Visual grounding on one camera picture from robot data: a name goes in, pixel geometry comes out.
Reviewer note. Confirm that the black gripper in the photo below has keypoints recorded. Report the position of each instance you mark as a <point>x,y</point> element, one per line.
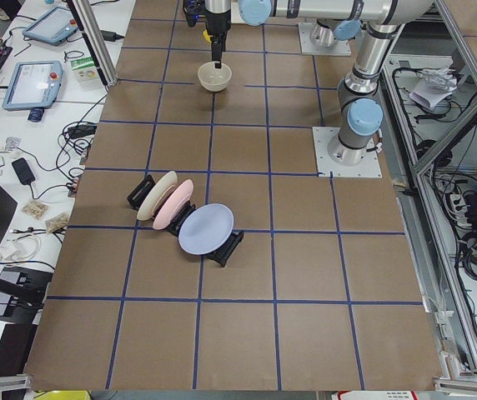
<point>216,22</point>

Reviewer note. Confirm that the white ceramic bowl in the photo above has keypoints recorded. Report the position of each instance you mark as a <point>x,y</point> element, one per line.
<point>214,77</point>

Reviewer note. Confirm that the yellow lemon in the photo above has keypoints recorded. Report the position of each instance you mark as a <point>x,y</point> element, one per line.
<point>207,36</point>

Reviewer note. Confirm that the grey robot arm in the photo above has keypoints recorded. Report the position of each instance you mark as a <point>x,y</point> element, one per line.
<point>362,116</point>
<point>257,12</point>

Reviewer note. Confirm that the black power adapter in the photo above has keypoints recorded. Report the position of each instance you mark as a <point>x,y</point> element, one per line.
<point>110,36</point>

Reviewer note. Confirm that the green white carton box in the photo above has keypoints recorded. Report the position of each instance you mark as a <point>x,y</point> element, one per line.
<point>84,69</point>

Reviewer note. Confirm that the pink plate in rack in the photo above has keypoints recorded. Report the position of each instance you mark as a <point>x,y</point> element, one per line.
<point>171,207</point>

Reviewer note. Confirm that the far blue teach pendant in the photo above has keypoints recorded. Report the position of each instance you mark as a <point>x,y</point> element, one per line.
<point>53,27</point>

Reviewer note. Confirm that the blue teach pendant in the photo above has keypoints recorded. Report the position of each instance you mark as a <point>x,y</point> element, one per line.
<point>33,85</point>
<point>53,27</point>

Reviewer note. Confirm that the cream plate in rack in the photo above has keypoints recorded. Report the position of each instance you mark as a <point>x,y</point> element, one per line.
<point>157,196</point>

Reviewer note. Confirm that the lavender plate in rack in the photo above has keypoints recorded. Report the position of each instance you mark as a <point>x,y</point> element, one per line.
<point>206,229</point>

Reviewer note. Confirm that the near blue teach pendant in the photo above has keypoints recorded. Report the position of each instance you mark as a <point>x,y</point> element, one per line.
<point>33,85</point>

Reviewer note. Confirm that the black plate rack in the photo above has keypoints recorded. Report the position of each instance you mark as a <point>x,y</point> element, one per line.
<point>220,255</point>

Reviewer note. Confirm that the black phone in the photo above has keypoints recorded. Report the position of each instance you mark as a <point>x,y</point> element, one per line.
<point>23,171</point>

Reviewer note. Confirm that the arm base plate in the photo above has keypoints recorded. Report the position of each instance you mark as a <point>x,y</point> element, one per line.
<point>334,160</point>
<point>318,39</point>

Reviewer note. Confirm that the aluminium frame post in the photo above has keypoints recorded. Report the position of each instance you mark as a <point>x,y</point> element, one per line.
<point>92,36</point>

